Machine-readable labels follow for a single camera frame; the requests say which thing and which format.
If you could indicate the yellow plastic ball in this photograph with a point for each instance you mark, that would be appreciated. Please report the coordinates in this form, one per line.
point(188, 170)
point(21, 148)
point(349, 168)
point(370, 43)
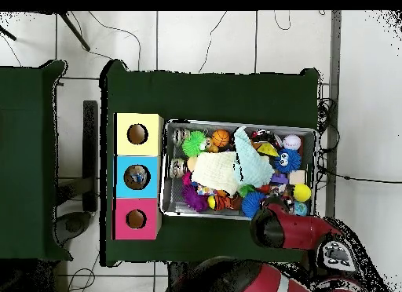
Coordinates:
point(302, 192)

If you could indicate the mint waffle cloth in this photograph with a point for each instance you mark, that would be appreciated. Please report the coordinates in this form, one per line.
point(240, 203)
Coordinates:
point(251, 166)

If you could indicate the crushed clear bottle blue label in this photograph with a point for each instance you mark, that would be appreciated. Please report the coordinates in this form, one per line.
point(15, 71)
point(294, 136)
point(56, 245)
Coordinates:
point(143, 172)

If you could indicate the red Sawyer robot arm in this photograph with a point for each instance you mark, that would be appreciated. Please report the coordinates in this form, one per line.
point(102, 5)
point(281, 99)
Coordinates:
point(301, 232)

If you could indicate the shallow mesh bin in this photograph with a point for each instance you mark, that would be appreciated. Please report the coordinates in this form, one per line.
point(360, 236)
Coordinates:
point(176, 207)

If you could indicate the wooden box with three holes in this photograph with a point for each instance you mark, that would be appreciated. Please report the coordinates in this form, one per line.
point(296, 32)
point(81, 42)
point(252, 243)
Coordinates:
point(154, 191)

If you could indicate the small blue spiky ball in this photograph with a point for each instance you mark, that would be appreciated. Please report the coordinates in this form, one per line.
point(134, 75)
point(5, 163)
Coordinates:
point(251, 204)

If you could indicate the blue spiky ball with eyes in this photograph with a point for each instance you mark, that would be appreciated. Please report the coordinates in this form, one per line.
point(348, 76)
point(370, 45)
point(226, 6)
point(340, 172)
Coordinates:
point(287, 160)

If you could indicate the yellow cheese wedge toy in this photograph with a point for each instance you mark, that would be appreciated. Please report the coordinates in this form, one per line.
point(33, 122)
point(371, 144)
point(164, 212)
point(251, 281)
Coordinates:
point(268, 149)

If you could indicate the white toy baseball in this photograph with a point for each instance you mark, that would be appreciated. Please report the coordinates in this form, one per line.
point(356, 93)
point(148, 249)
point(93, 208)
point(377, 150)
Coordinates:
point(292, 142)

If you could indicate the cream waffle cloth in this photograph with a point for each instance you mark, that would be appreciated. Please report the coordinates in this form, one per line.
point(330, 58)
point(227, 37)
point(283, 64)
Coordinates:
point(213, 172)

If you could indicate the purple spiky ball toy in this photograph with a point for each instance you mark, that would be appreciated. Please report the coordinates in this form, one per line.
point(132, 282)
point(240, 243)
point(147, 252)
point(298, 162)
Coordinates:
point(194, 199)

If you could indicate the orange toy basketball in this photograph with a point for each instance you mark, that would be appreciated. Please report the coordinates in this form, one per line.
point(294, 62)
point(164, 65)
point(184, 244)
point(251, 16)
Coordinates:
point(221, 138)

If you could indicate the green spiky ball toy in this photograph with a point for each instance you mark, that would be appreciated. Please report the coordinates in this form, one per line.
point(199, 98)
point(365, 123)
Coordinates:
point(194, 143)

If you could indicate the dark green tablecloth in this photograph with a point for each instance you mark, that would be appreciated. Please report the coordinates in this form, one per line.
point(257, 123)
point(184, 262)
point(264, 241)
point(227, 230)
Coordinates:
point(204, 97)
point(28, 147)

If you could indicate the black upright panel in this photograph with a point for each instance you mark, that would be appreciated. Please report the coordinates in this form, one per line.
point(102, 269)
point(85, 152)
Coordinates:
point(90, 141)

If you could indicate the grey rounded base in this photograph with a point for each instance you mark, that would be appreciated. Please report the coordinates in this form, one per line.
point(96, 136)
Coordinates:
point(73, 226)

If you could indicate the long black tripod leg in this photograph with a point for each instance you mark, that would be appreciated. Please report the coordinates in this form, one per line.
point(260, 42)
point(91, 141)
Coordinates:
point(75, 33)

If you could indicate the short black tripod leg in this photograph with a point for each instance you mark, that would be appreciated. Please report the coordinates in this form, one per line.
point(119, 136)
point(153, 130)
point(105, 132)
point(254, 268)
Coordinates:
point(8, 33)

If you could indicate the grey floor rail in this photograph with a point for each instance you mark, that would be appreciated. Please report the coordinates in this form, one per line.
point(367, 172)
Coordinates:
point(335, 53)

